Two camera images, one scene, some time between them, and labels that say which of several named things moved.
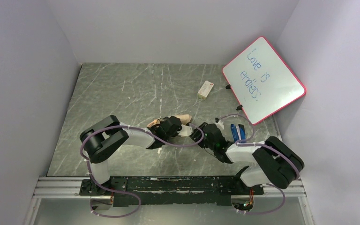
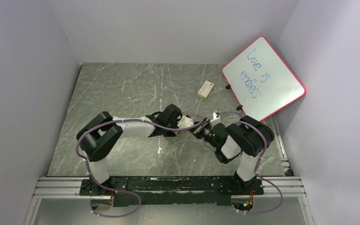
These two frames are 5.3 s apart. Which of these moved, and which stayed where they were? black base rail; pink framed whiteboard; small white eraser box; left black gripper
Moved: left black gripper
Stayed: pink framed whiteboard; small white eraser box; black base rail
